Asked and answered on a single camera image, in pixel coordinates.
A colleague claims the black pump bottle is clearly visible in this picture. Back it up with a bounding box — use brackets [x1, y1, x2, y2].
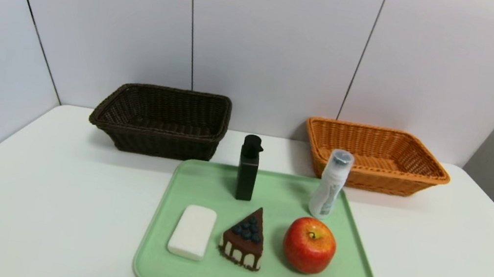
[234, 133, 266, 203]

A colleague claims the white soap bar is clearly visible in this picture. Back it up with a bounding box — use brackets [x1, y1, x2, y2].
[165, 202, 219, 264]

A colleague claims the red apple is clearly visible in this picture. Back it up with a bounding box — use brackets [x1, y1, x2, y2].
[279, 214, 341, 277]

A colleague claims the dark brown wicker basket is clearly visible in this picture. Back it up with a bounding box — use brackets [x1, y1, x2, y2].
[85, 75, 234, 167]

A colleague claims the orange wicker basket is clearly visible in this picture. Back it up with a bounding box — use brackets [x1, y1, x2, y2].
[298, 115, 457, 204]

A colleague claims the white bottle with clear cap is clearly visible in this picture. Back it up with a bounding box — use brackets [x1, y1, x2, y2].
[306, 146, 356, 223]

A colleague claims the chocolate blueberry cake slice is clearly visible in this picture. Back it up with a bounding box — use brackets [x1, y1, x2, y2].
[215, 202, 271, 274]

